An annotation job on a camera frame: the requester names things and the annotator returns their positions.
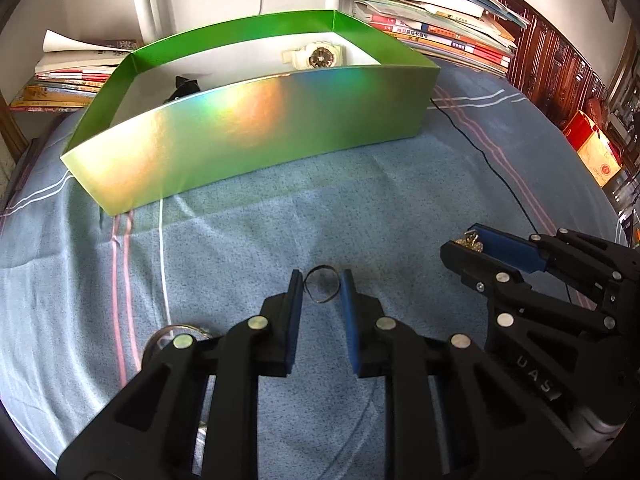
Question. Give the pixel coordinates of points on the pile of books and papers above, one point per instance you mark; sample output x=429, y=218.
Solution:
x=440, y=20

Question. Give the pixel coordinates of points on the red cardboard box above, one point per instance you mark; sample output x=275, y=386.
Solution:
x=595, y=150

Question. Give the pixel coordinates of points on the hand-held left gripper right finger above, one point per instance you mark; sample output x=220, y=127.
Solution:
x=350, y=320

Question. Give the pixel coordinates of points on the stack of red yellow books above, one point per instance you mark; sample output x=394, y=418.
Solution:
x=65, y=80

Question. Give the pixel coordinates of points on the white wrist watch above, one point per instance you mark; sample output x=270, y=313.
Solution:
x=320, y=56

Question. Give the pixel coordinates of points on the shiny green cardboard box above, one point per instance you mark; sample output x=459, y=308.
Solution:
x=250, y=135

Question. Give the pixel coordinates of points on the rhinestone flower brooch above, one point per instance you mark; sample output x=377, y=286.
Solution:
x=472, y=244

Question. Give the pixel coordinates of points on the small black accessory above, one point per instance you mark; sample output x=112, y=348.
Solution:
x=185, y=85

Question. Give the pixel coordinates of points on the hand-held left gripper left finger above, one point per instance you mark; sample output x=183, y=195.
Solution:
x=295, y=320

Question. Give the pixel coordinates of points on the dark wooden cabinet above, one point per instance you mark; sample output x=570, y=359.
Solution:
x=555, y=55

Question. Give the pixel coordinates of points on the blue striped bedsheet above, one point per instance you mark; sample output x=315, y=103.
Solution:
x=300, y=210

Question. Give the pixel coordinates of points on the silver bangle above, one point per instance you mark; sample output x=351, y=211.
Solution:
x=170, y=329

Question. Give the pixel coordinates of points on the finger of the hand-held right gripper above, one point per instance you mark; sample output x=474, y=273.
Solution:
x=510, y=250
x=470, y=265

